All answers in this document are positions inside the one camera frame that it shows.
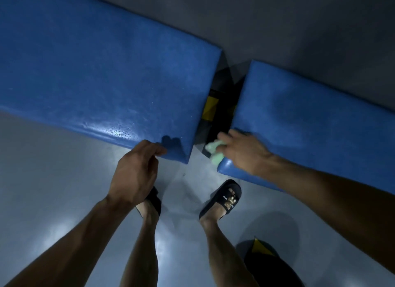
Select person's left hand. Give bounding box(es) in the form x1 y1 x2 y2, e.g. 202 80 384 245
106 139 168 208

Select person's right hand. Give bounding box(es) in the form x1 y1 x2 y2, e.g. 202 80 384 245
217 129 276 176

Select light green cleaning cloth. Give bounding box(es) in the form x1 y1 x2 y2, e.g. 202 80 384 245
205 139 226 167

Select person's right forearm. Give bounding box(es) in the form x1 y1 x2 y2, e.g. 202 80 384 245
262 155 395 275

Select person's left forearm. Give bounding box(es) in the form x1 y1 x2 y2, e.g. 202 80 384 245
6 197 137 287

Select plain black slide sandal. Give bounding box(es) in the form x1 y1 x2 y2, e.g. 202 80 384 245
135 186 162 218

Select black slide sandal with charms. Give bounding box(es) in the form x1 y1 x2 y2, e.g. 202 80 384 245
199 179 242 221

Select small blue padded bench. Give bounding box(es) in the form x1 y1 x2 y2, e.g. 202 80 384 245
217 59 395 195

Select large blue padded bench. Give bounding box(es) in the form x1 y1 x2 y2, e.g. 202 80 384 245
0 0 223 165

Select person's left leg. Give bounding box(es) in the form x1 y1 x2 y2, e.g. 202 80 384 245
120 200 160 287

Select person's leg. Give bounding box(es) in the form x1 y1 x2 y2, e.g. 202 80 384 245
120 200 160 287
200 189 259 287

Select person's right leg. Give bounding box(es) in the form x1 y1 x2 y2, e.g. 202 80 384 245
200 189 259 287

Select black shorts with yellow patch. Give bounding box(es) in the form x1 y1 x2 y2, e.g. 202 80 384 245
235 237 305 287

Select yellow label on frame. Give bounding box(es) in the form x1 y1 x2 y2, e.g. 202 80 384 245
201 96 220 121

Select black metal bench frame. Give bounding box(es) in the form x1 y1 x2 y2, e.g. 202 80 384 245
192 50 251 159

